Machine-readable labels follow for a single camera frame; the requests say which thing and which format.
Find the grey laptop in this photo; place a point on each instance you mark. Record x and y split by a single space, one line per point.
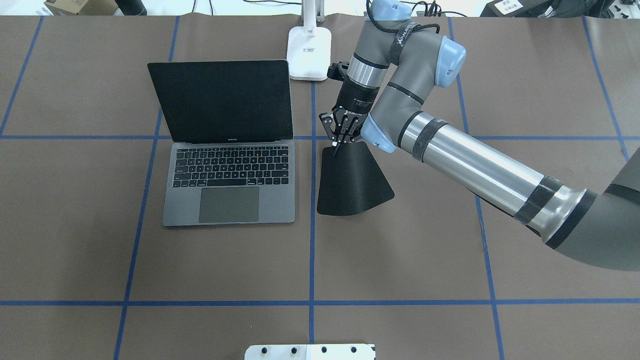
233 155

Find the white desk lamp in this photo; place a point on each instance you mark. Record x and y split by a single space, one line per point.
309 45

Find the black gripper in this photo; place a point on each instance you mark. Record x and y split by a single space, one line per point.
358 99

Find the black mouse pad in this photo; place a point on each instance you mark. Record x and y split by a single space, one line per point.
351 182

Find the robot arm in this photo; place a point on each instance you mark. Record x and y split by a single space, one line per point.
395 65

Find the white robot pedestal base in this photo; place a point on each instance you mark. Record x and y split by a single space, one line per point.
319 351

